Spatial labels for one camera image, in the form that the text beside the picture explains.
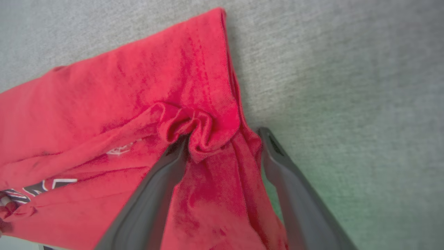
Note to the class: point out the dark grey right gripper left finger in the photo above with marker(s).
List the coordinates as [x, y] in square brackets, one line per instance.
[145, 215]

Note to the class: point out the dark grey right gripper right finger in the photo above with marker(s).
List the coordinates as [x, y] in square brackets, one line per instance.
[305, 215]

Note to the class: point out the red and white garment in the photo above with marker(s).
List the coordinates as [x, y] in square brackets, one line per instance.
[121, 104]

